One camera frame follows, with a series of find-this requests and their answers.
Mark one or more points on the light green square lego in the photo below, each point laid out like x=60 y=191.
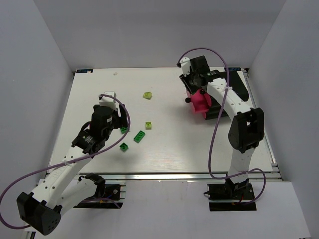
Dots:
x=148 y=125

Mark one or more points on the black drawer cabinet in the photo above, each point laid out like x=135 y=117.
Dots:
x=227 y=99

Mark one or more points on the left blue label sticker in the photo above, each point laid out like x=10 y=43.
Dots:
x=84 y=71

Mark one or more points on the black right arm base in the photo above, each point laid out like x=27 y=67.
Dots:
x=223 y=199

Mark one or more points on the pink drawer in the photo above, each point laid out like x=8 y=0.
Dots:
x=204 y=115
x=200 y=102

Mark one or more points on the pink bottom drawer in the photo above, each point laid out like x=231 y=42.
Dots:
x=204 y=115

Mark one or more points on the light green sloped lego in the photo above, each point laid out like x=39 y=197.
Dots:
x=147 y=95

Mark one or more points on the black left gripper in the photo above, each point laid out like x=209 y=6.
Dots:
x=118 y=117

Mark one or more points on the green upturned long lego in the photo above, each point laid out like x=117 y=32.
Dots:
x=140 y=135

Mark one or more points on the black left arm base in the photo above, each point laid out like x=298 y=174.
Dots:
x=107 y=196

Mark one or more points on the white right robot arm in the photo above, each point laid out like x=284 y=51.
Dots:
x=246 y=132

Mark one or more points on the blue label sticker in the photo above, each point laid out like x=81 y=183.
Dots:
x=233 y=69
x=84 y=71

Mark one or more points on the aluminium front rail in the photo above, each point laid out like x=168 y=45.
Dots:
x=275 y=175

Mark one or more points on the green upturned square lego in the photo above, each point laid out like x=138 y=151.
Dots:
x=124 y=147

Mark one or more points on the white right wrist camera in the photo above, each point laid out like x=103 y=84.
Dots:
x=185 y=65

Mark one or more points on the right blue label sticker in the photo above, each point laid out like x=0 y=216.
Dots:
x=233 y=69

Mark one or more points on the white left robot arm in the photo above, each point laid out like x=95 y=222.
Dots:
x=44 y=206

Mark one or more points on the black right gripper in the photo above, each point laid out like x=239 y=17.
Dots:
x=189 y=81

